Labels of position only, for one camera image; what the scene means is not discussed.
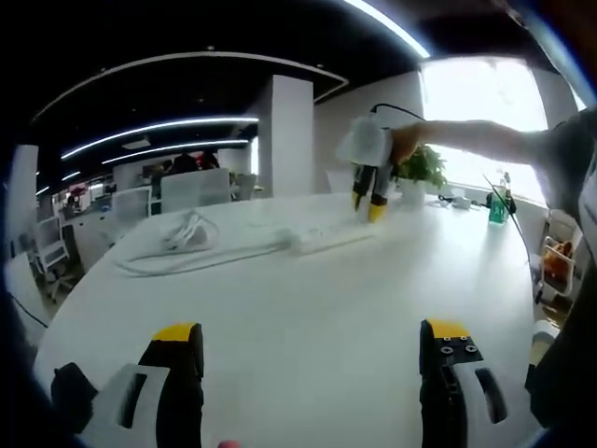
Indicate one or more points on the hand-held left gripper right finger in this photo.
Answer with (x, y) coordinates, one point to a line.
(466, 401)

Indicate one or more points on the green leafy plant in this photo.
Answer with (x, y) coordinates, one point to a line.
(426, 165)

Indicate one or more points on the long ceiling light strip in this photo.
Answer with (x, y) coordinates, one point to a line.
(387, 23)

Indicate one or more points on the person's left hand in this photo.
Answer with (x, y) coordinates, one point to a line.
(228, 444)

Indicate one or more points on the white plant pot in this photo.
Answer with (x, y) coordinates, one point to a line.
(414, 193)

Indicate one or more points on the white mesh office chair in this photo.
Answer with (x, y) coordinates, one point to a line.
(131, 205)
(196, 186)

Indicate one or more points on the white wheeled office chair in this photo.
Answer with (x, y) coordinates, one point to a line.
(53, 252)

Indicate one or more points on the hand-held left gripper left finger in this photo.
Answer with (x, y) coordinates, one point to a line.
(116, 401)

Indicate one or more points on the green bottle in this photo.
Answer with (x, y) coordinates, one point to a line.
(498, 207)

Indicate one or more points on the clutter of small desk items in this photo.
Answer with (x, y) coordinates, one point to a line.
(459, 201)

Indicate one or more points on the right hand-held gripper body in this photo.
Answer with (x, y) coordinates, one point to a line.
(366, 140)

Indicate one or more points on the white armrest chair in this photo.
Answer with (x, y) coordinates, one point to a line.
(543, 340)

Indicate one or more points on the white power strip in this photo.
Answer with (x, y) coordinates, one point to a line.
(333, 235)

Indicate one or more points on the white chair with orange item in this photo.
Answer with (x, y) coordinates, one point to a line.
(559, 261)

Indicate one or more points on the white desk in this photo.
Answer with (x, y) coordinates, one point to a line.
(303, 298)

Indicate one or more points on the person's right hand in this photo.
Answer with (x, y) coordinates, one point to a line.
(408, 142)

